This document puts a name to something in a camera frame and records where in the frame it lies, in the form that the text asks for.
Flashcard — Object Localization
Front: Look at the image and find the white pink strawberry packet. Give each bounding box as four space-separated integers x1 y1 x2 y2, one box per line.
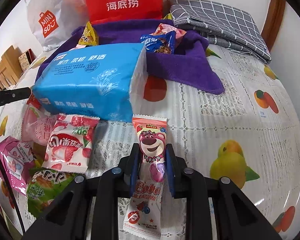
42 113 100 173

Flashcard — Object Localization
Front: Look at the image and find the magenta barcode snack packet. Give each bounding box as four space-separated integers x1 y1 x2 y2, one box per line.
0 136 35 195

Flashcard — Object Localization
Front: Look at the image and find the pink Haidilao chips packet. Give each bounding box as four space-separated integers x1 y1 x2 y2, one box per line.
152 23 186 48

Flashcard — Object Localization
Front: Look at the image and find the wooden headboard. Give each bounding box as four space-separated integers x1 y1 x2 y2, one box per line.
0 46 23 90

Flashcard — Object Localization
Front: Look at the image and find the green snack packet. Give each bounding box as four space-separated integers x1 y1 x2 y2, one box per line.
26 168 76 218

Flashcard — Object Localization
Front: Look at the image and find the purple towel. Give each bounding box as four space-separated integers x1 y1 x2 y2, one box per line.
34 18 225 95

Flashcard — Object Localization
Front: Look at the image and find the yellow packet behind towel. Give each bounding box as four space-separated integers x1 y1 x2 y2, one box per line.
163 13 173 20

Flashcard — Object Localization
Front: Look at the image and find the grey checked folded cloth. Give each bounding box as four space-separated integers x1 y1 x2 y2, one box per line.
168 0 271 63

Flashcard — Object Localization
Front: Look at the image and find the fruit print table cover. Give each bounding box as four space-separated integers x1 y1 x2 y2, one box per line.
0 45 300 239

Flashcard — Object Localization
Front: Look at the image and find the pale pink nougat packet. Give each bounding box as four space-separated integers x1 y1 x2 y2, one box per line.
75 44 87 49

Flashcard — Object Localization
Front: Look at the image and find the red candy packet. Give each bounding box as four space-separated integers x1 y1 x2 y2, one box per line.
26 94 41 109

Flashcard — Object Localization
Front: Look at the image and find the white Miniso plastic bag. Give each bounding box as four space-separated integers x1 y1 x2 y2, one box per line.
24 0 89 51

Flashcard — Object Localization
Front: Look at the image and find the blue tissue pack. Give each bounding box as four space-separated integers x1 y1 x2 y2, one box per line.
32 43 148 122

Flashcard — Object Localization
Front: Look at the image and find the pink peach snack packet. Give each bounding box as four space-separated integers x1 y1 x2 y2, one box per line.
21 104 56 146

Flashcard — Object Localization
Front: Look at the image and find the brown wooden door frame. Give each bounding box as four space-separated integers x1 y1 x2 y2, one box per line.
261 0 286 51

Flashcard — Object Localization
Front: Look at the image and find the patterned book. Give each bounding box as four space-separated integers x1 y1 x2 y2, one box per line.
18 49 36 72

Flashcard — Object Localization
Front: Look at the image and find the blue snack packet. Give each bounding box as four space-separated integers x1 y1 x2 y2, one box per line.
140 31 175 54

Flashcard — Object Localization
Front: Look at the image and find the yellow snack packet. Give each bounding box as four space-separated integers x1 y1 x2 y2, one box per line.
78 21 99 46

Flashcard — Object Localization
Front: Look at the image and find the Lotso bear lollipop packet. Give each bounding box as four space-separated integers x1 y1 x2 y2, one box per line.
123 114 167 239

